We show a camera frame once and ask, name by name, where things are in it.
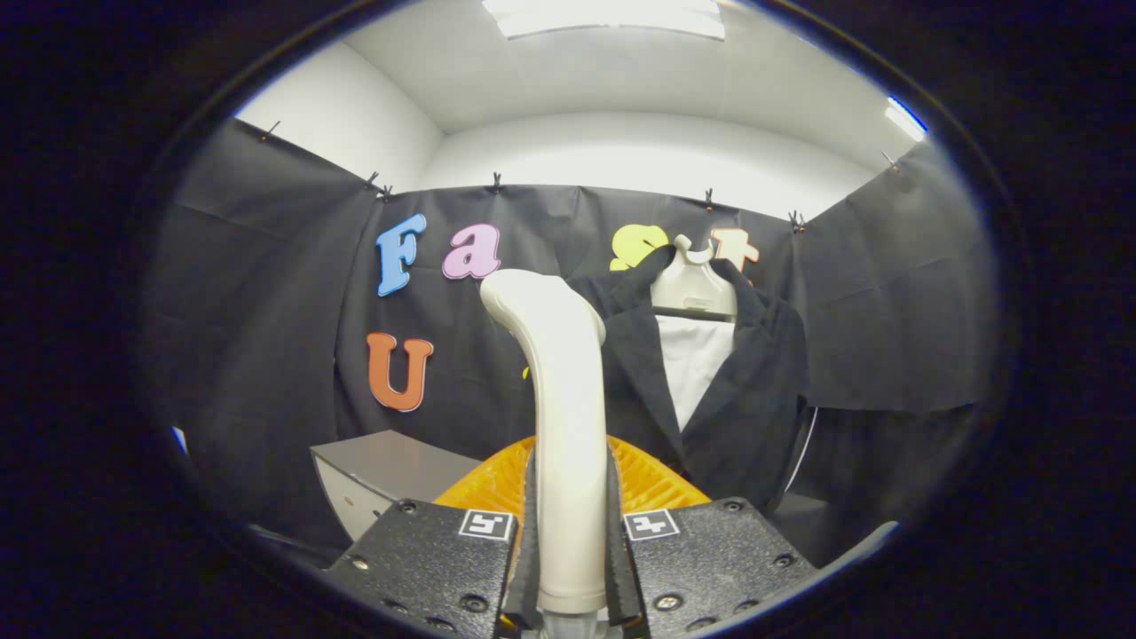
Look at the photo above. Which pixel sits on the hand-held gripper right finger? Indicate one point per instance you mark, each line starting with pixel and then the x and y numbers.
pixel 710 559

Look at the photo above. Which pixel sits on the white ceiling light panel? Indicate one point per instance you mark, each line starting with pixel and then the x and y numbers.
pixel 612 16

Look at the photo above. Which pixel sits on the grey white cabinet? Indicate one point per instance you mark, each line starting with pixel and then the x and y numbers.
pixel 382 470

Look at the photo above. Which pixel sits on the beige plastic hanger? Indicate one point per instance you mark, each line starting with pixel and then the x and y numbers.
pixel 692 284

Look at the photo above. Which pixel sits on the white mannequin torso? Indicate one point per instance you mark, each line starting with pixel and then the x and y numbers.
pixel 692 364

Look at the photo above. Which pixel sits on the black backdrop cloth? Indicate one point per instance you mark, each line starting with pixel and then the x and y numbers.
pixel 266 311

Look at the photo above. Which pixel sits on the small ceiling light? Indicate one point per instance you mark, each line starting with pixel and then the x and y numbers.
pixel 905 118

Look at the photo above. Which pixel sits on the black blazer jacket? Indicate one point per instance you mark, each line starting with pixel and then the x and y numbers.
pixel 754 399

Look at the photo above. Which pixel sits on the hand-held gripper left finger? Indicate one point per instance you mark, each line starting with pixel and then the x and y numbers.
pixel 426 559

